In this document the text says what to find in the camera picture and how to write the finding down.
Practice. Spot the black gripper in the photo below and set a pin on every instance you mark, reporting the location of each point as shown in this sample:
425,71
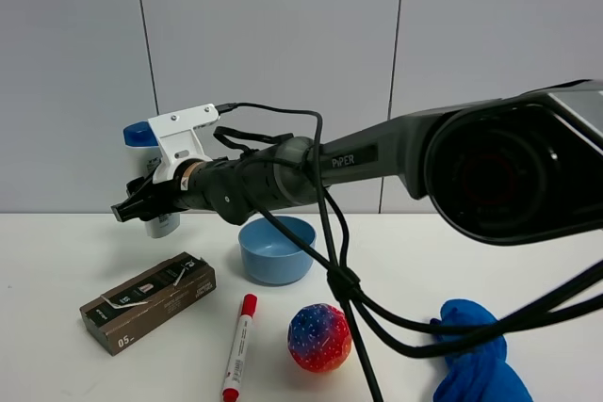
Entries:
147,200

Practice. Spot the white shampoo bottle blue cap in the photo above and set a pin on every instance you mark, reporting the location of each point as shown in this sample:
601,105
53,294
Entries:
143,157

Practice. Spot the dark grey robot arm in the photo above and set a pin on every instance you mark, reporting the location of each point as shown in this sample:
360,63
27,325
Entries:
502,172

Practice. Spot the brown black cardboard box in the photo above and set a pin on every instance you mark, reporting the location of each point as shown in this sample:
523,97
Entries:
126,313

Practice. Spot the blue plastic bowl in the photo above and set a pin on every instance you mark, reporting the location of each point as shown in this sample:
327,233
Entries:
269,257

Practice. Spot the red white marker pen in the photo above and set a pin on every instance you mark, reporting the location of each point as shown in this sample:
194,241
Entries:
231,387

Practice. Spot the red blue dimpled ball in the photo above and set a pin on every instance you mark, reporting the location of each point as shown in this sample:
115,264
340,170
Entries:
318,338

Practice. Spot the blue rolled cloth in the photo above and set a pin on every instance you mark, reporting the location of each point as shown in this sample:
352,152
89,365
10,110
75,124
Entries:
481,374

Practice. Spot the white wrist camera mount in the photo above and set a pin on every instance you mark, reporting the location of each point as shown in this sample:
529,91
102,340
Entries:
177,139

